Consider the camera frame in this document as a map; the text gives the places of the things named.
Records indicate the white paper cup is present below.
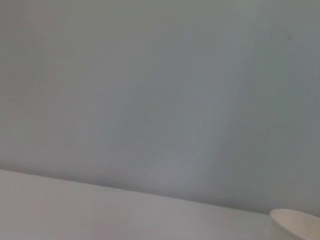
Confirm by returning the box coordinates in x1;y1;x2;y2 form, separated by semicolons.
269;208;320;240

